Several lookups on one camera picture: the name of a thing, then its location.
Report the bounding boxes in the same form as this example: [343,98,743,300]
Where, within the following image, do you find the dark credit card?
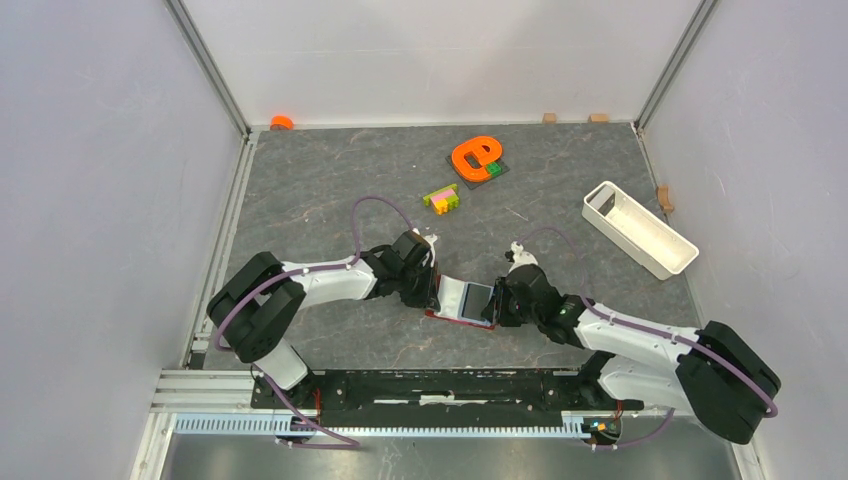
[459,282,493,326]

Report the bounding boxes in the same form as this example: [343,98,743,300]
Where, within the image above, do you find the red leather card holder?
[425,275,495,330]

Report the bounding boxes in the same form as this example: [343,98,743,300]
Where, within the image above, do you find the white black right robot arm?
[482,264,781,444]

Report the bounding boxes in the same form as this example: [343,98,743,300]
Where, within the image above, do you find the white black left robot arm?
[206,230,438,408]

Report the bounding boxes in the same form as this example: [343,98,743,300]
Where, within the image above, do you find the colourful block stack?
[422,184,460,215]

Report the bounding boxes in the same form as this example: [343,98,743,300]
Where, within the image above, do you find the orange letter e shape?
[450,136,503,182]

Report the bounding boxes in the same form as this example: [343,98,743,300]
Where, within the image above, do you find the green small block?
[486,163,503,177]

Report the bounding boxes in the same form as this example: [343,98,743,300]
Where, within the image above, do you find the white plastic tray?
[582,181,700,281]

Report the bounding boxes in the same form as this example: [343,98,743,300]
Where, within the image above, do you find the wooden curved piece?
[656,185,675,215]

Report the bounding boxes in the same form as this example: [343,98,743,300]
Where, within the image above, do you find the wooden block right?
[588,113,610,123]

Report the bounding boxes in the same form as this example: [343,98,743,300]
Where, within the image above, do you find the orange round cap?
[269,115,294,131]

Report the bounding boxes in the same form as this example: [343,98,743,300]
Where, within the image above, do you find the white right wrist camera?
[505,241,538,272]

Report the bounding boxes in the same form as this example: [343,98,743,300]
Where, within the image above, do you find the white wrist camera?
[505,241,538,272]
[412,228,439,268]

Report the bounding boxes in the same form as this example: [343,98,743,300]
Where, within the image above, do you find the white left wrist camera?
[412,228,439,268]

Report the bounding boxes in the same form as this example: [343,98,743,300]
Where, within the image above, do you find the dark square base plate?
[445,156,510,190]

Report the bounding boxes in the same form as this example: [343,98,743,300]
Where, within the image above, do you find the grey slotted cable duct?
[173,413,588,440]

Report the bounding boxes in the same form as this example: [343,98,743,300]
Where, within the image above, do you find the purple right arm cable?
[515,227,780,453]

